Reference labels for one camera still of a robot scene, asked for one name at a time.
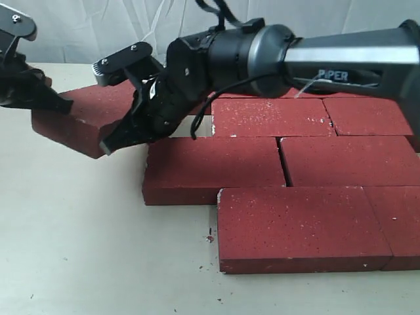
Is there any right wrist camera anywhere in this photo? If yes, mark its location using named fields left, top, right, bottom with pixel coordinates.
left=91, top=41, right=163, bottom=90

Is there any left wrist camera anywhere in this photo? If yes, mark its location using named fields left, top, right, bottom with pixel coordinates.
left=1, top=3, right=37, bottom=58

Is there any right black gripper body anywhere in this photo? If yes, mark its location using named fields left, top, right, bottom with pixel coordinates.
left=127, top=70, right=210, bottom=144

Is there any second row red brick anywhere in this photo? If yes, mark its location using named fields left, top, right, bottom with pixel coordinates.
left=211, top=98, right=336, bottom=137

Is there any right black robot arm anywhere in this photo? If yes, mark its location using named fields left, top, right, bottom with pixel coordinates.
left=93, top=19, right=419, bottom=155

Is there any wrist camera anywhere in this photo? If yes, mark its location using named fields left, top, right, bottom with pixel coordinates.
left=91, top=41, right=163, bottom=90
left=1, top=3, right=37, bottom=58

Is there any pale blue backdrop cloth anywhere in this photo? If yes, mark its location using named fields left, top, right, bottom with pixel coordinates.
left=8, top=0, right=419, bottom=64

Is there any right row red brick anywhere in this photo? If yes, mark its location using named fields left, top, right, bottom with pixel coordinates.
left=323, top=97, right=419, bottom=153

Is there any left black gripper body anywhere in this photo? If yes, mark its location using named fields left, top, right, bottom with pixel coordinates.
left=1, top=53, right=59, bottom=110

